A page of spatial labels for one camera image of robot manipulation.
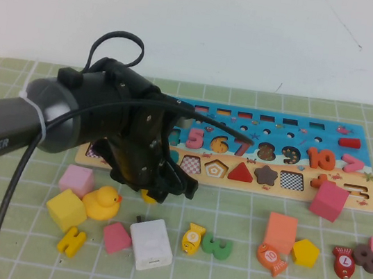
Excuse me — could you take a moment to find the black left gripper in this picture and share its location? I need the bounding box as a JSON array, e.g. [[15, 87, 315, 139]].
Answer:
[[88, 93, 210, 209]]

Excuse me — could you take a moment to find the yellow number six piece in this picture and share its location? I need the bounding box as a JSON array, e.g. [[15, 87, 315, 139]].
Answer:
[[139, 188, 160, 206]]

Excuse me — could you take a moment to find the teal heart piece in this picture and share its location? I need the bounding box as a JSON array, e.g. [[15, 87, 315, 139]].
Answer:
[[167, 150, 181, 167]]

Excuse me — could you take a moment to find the pink number five piece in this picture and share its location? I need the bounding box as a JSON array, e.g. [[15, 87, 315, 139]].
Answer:
[[185, 126, 207, 151]]

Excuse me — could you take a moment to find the green number three piece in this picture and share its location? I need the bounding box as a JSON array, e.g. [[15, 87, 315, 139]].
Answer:
[[199, 231, 235, 262]]

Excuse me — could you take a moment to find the pink trapezoid piece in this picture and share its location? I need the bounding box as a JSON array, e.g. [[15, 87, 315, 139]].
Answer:
[[100, 219, 135, 257]]

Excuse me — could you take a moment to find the red triangle piece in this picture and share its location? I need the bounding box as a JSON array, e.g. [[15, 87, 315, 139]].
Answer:
[[226, 159, 256, 184]]

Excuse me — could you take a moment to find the brown star piece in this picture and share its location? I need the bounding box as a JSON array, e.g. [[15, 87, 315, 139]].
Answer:
[[251, 162, 280, 188]]

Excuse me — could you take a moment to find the yellow letter H piece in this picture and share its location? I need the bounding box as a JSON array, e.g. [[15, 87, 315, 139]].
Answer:
[[56, 224, 89, 260]]

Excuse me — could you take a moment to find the colourful wooden puzzle board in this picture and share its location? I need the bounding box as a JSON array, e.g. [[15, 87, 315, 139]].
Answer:
[[73, 83, 373, 213]]

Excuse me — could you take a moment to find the orange number ten piece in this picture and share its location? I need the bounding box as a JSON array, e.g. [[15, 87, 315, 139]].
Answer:
[[305, 146, 339, 172]]

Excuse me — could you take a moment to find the orange plus sign piece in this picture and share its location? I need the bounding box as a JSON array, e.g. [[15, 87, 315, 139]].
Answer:
[[310, 171, 339, 191]]

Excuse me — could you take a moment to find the yellow pentagon piece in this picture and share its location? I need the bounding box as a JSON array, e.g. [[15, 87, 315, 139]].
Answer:
[[289, 236, 322, 269]]

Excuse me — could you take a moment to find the pink greater-than sign piece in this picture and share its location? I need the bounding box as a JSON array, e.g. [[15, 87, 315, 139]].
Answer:
[[339, 152, 365, 175]]

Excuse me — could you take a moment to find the brown number eight piece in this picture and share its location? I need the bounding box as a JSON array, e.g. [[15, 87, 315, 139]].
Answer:
[[349, 241, 373, 273]]

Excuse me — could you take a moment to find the yellow fish number nine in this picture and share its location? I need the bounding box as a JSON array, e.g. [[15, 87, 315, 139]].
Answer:
[[179, 221, 208, 257]]

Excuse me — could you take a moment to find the white USB charger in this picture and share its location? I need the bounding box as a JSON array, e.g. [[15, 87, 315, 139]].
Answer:
[[124, 214, 179, 276]]

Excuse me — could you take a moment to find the yellow rubber duck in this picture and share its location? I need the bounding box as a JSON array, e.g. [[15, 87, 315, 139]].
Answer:
[[79, 181, 124, 224]]

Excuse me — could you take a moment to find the light pink wooden cube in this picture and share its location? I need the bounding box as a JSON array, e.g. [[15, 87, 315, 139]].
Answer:
[[57, 162, 99, 200]]

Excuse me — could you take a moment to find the yellow wooden cube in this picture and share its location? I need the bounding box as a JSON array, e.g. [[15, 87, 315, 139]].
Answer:
[[42, 185, 92, 236]]

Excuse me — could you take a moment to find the orange square block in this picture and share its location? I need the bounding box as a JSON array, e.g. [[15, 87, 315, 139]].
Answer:
[[262, 210, 300, 257]]

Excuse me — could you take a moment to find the orange fish number ten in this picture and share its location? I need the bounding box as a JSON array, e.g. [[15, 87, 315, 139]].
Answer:
[[253, 240, 291, 279]]

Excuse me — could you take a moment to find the dark pink wooden cube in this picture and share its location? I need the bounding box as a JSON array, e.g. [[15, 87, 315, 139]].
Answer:
[[306, 179, 351, 226]]

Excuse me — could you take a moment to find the red fish number seven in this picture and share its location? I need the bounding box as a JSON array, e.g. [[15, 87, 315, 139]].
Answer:
[[328, 244, 359, 279]]

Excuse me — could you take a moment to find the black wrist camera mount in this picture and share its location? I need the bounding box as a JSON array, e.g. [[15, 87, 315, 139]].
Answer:
[[52, 51, 201, 130]]

